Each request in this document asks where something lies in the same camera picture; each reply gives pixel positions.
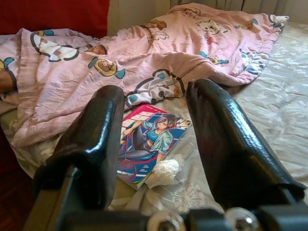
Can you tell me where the colourful manga book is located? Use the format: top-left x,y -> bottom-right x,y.
116,103 -> 192,191

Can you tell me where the red upholstered bed frame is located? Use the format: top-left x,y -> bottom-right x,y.
0,0 -> 111,39

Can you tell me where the pink cartoon print quilt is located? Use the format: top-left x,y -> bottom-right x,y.
0,2 -> 289,147

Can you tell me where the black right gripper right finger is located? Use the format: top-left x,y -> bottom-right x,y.
185,78 -> 308,212

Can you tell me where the beige floral bedspread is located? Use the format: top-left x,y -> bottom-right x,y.
0,21 -> 308,231

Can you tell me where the crumpled white tissue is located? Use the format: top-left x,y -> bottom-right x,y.
144,155 -> 186,190

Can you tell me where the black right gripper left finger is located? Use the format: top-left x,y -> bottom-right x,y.
32,84 -> 126,217

